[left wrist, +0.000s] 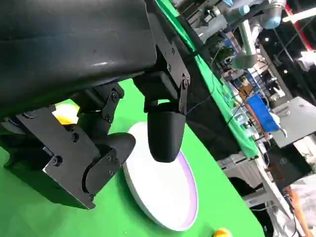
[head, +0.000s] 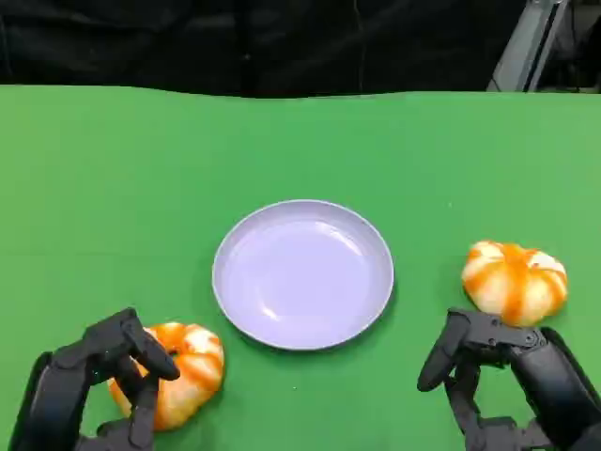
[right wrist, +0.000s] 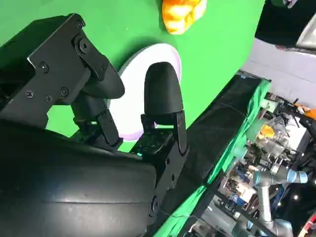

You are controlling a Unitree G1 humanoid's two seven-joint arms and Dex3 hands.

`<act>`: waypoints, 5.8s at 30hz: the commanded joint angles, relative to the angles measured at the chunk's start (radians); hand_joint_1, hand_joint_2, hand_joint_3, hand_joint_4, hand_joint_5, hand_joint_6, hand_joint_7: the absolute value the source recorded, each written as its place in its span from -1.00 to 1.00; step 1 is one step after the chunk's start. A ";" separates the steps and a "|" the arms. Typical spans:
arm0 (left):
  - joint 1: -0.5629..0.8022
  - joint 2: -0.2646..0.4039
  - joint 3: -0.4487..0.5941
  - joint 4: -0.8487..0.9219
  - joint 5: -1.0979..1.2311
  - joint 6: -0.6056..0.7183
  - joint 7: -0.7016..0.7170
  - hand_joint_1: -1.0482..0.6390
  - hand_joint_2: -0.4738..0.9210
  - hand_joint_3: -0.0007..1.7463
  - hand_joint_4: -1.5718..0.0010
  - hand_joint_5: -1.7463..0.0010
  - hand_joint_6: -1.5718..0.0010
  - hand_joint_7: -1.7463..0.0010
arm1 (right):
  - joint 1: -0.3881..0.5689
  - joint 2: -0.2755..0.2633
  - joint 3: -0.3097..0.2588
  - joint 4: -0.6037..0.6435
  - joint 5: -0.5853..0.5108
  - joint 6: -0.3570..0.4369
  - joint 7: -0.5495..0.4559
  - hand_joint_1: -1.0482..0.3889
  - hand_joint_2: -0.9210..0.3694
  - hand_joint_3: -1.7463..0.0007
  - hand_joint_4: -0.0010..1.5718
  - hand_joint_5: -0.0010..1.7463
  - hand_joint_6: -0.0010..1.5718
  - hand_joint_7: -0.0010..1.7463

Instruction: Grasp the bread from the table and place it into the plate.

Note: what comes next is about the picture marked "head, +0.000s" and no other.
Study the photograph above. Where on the green table cloth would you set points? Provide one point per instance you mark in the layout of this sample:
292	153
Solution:
117	188

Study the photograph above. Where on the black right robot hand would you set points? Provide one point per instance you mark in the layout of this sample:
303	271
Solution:
549	376

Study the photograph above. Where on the lilac plate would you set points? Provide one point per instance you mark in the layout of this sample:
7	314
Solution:
303	277

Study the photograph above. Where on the orange and white bread roll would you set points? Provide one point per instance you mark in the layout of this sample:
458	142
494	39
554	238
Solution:
202	362
516	277

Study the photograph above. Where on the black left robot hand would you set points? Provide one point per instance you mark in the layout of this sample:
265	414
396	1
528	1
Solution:
61	376

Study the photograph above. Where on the black backdrop curtain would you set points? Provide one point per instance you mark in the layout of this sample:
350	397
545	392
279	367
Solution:
235	42

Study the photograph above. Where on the grey metal frame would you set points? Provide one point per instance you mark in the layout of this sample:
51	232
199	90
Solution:
526	51

